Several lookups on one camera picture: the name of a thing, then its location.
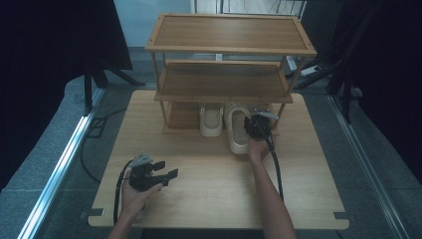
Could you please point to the dark curtain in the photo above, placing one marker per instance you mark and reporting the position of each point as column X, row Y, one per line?
column 49, row 66
column 391, row 83

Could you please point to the person's right hand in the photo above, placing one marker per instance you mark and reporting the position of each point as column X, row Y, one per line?
column 258, row 149

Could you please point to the person's left hand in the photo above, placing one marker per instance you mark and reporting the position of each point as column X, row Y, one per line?
column 134, row 200

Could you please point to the three-tier wooden shoe rack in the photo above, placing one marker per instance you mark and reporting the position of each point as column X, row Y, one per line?
column 229, row 33

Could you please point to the black stand legs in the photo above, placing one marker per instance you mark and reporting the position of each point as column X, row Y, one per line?
column 96, row 79
column 341, row 83

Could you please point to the cream perforated clog shoe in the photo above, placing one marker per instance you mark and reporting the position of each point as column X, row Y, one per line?
column 211, row 121
column 236, row 132

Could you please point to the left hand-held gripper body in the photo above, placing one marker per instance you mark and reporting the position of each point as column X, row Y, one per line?
column 142, row 177

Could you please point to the aluminium floor rail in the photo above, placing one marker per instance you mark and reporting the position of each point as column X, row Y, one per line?
column 63, row 162
column 365, row 162

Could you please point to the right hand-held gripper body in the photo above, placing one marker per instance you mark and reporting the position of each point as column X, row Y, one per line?
column 260, row 127

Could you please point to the black tape strip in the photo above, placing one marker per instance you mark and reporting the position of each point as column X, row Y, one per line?
column 341, row 215

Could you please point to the white power strip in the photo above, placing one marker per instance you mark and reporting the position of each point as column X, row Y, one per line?
column 310, row 70

